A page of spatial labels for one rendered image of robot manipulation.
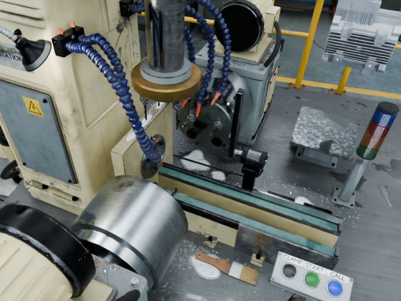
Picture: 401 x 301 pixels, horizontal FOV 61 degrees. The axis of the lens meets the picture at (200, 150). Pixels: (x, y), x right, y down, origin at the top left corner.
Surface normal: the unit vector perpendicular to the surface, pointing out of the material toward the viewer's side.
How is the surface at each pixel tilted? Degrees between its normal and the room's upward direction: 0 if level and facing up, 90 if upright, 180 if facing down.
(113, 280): 0
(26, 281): 40
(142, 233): 36
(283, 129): 0
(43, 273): 50
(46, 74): 90
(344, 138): 0
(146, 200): 21
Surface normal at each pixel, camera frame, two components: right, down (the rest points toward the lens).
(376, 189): 0.04, -0.74
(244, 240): -0.39, 0.61
